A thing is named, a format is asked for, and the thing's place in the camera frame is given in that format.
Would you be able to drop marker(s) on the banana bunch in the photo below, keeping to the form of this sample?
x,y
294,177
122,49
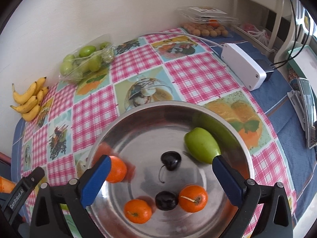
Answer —
x,y
27,104

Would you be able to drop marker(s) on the tangerine with stem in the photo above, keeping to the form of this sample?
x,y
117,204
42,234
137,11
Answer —
x,y
193,198

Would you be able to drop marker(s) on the white plastic box device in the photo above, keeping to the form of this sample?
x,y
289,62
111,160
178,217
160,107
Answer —
x,y
242,64

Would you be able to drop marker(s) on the black plug adapter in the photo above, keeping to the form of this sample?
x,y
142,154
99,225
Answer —
x,y
269,72

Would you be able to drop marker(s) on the dark plum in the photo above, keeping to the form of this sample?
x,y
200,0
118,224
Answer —
x,y
166,200

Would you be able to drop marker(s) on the tangerine in clamshell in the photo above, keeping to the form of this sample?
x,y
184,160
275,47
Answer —
x,y
213,23

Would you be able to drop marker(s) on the green mango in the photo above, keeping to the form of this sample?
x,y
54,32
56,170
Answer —
x,y
201,145

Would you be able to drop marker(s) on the white plastic clip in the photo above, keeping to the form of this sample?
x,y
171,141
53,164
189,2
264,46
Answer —
x,y
296,106

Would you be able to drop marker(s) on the pink checkered tablecloth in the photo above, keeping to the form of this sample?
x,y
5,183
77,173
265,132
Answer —
x,y
198,79

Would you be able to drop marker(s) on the pile of packed jujubes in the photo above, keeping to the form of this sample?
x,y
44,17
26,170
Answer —
x,y
86,62

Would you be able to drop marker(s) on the pile of brown longans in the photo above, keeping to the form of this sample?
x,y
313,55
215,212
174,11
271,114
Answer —
x,y
205,32

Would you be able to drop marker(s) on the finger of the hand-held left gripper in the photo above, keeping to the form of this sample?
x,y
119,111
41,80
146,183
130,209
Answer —
x,y
36,176

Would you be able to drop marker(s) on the round metal plate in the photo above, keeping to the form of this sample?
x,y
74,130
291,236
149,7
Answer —
x,y
148,138

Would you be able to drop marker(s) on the clear plastic clamshell container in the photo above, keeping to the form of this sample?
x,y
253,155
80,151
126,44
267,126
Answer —
x,y
205,13

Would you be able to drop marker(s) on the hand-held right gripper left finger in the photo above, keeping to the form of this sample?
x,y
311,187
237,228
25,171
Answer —
x,y
97,181

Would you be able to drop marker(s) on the checkered fruit tablecloth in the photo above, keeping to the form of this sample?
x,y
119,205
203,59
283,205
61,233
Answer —
x,y
279,109

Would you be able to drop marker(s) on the clear plastic fruit tray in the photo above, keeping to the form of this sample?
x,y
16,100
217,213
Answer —
x,y
74,75

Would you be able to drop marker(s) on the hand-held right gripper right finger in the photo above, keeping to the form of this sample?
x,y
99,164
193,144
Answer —
x,y
227,181

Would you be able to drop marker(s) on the dark cherry with stem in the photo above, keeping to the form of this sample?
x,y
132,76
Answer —
x,y
171,160

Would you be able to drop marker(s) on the teal-edged box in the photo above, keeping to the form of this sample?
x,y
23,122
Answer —
x,y
307,62

